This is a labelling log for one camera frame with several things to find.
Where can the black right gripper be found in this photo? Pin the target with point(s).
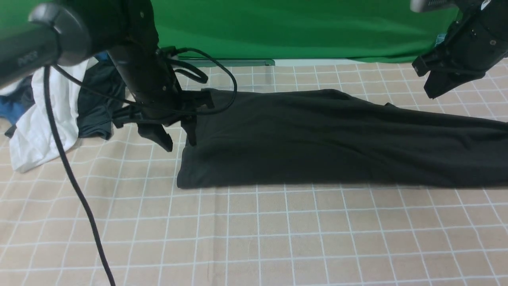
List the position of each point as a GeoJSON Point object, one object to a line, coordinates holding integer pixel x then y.
{"type": "Point", "coordinates": [472, 45]}

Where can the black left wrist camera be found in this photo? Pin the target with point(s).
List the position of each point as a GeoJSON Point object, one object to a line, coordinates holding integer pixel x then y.
{"type": "Point", "coordinates": [167, 53]}

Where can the white shirt in pile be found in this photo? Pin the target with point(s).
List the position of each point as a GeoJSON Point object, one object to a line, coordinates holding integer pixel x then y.
{"type": "Point", "coordinates": [32, 142]}

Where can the beige grid-pattern mat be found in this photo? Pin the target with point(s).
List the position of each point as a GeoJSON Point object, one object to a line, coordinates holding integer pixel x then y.
{"type": "Point", "coordinates": [155, 234]}

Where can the blue shirt in pile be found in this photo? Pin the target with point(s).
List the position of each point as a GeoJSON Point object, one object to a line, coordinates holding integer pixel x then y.
{"type": "Point", "coordinates": [101, 75]}

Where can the dark gray long-sleeve shirt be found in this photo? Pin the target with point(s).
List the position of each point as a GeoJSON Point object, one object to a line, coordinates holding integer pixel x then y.
{"type": "Point", "coordinates": [330, 137]}

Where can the teal binder clip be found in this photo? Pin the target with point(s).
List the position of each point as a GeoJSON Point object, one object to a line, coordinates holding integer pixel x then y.
{"type": "Point", "coordinates": [440, 39]}

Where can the dark teal shirt in pile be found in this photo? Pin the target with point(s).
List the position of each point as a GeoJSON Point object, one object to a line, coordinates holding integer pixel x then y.
{"type": "Point", "coordinates": [103, 131]}

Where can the green backdrop cloth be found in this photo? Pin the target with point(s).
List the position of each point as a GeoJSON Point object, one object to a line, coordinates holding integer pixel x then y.
{"type": "Point", "coordinates": [246, 32]}

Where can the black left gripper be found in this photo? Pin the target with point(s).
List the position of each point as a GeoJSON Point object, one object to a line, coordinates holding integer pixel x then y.
{"type": "Point", "coordinates": [159, 98]}

